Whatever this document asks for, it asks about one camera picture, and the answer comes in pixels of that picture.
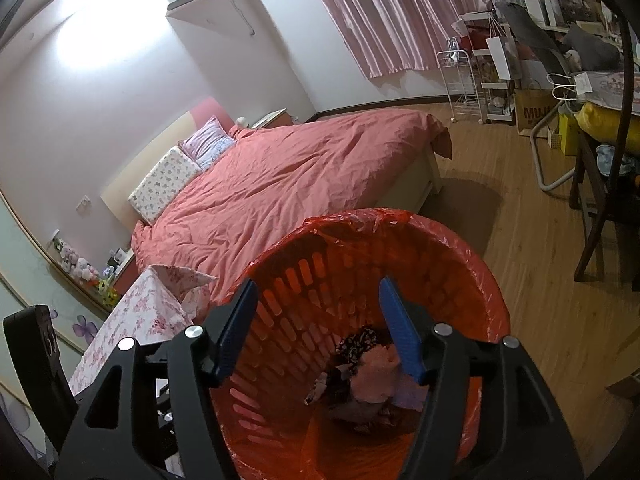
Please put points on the pink striped pillow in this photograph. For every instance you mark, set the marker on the pink striped pillow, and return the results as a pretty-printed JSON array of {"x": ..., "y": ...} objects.
[{"x": 207, "y": 142}]

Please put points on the orange basket with red liner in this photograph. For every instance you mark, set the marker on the orange basket with red liner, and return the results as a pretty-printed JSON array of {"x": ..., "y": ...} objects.
[{"x": 310, "y": 280}]

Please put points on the black curved pole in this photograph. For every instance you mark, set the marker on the black curved pole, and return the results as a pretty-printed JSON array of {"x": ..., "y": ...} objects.
[{"x": 625, "y": 85}]

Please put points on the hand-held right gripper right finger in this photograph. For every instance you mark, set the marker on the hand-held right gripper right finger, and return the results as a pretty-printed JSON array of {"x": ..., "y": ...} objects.
[{"x": 402, "y": 330}]

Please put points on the brown paper bag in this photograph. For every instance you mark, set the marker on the brown paper bag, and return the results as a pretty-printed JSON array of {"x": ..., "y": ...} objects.
[{"x": 535, "y": 112}]

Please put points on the bed with pink duvet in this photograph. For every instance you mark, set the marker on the bed with pink duvet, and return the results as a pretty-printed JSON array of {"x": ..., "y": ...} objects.
[{"x": 300, "y": 175}]

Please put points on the grey cloth bundle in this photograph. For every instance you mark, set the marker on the grey cloth bundle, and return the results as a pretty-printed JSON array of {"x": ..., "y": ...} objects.
[{"x": 592, "y": 47}]

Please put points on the white mug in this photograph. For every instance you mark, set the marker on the white mug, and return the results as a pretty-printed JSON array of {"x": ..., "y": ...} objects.
[{"x": 120, "y": 254}]

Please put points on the yellow plush toy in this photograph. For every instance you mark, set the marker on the yellow plush toy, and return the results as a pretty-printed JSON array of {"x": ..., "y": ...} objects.
[{"x": 108, "y": 291}]

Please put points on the black floral cloth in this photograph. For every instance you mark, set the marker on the black floral cloth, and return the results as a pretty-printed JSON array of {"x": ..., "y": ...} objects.
[{"x": 357, "y": 342}]

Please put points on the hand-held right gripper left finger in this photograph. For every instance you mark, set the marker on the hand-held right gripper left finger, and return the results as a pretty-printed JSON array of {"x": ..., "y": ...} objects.
[{"x": 235, "y": 330}]

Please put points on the beige and pink headboard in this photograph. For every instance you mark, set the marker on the beige and pink headboard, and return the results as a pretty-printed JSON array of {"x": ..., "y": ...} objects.
[{"x": 150, "y": 150}]

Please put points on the plush toy bouquet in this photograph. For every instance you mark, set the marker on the plush toy bouquet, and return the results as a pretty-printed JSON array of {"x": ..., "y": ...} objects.
[{"x": 75, "y": 262}]

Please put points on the white wall outlet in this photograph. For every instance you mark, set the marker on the white wall outlet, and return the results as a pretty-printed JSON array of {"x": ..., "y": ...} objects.
[{"x": 84, "y": 203}]

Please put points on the white shelf trolley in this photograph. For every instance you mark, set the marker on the white shelf trolley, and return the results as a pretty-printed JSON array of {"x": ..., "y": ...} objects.
[{"x": 497, "y": 100}]

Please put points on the dark wooden chair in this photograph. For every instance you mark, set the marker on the dark wooden chair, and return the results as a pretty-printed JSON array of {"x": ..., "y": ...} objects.
[{"x": 600, "y": 220}]

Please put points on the pink striped curtain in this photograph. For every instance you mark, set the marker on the pink striped curtain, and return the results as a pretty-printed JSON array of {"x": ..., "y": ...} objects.
[{"x": 400, "y": 10}]

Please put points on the wardrobe with flower-print sliding doors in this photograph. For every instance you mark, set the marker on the wardrobe with flower-print sliding doors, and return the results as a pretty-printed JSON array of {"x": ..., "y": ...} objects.
[{"x": 30, "y": 270}]

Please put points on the white floral pillow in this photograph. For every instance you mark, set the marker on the white floral pillow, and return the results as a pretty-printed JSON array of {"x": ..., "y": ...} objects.
[{"x": 160, "y": 185}]

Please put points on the dark blue snack packet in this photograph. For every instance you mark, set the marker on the dark blue snack packet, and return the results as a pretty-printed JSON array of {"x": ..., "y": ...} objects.
[{"x": 320, "y": 387}]

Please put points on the white bed base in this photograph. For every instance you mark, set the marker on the white bed base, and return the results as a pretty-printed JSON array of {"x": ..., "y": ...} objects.
[{"x": 425, "y": 180}]

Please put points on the white metal tube frame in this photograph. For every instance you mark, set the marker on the white metal tube frame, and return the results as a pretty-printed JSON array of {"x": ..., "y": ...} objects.
[{"x": 542, "y": 170}]

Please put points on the pink nightstand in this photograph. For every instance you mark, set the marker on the pink nightstand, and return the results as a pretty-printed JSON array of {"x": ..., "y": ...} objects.
[{"x": 124, "y": 275}]

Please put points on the wooden nightstand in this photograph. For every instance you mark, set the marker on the wooden nightstand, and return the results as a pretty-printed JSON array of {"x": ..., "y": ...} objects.
[{"x": 272, "y": 117}]

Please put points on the hanging white paper bag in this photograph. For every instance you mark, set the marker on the hanging white paper bag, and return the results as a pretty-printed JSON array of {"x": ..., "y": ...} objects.
[{"x": 499, "y": 60}]

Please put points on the small white round lamp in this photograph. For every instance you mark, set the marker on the small white round lamp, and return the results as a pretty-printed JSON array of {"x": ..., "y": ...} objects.
[{"x": 241, "y": 122}]

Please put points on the yellow cushion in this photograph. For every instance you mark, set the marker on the yellow cushion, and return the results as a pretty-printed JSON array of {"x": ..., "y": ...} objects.
[{"x": 605, "y": 125}]

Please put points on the pink floral tablecloth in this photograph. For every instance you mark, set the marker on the pink floral tablecloth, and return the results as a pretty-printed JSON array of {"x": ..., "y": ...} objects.
[{"x": 145, "y": 305}]

